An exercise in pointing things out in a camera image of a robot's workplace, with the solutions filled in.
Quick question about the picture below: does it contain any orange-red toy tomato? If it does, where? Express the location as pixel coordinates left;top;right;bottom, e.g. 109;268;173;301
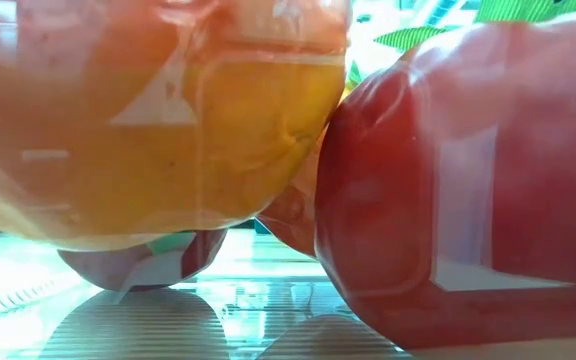
257;59;364;259

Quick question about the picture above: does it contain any dark red toy apple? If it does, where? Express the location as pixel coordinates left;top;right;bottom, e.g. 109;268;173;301
57;228;229;293

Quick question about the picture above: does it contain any red and yellow toy peach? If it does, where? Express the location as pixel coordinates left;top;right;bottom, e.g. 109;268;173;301
0;0;353;252

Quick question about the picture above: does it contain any red toy tomato green leaf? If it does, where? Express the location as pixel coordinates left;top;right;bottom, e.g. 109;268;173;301
314;0;576;351

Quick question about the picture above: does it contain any clear plastic bin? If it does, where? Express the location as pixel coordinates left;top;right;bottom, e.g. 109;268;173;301
0;0;576;360

